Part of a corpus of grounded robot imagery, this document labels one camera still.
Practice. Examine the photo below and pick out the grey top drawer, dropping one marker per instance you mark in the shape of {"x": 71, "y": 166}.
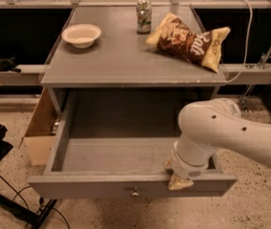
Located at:
{"x": 112, "y": 144}

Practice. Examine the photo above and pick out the green soda can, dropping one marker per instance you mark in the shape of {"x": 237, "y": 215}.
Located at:
{"x": 143, "y": 16}

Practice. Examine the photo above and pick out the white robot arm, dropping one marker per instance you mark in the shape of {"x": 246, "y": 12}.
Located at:
{"x": 207, "y": 126}

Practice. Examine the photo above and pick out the metal railing frame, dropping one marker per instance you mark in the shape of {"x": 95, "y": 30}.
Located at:
{"x": 33, "y": 31}

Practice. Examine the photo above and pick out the brown yellow chip bag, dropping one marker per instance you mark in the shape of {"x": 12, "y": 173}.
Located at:
{"x": 173, "y": 36}

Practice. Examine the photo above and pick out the black cloth on rail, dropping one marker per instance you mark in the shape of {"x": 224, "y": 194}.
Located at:
{"x": 0, "y": 64}

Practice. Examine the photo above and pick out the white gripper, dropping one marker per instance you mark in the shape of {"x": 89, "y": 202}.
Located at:
{"x": 182, "y": 168}

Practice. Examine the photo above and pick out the white paper bowl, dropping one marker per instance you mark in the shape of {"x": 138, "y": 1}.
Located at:
{"x": 81, "y": 36}

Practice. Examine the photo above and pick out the brown cardboard box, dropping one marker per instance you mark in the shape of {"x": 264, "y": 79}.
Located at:
{"x": 39, "y": 137}

